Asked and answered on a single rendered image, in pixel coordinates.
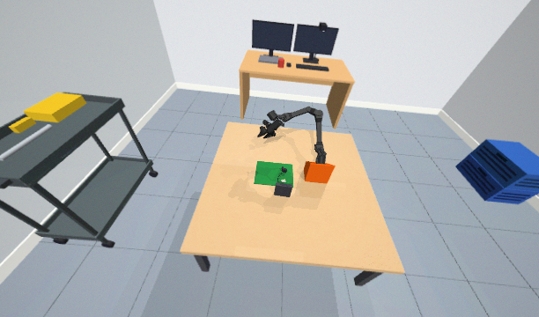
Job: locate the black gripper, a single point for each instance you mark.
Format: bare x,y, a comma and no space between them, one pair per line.
269,131

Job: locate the green circuit board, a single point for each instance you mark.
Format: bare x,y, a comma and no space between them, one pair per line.
267,173

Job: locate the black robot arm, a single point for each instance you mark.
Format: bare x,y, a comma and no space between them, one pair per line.
321,157

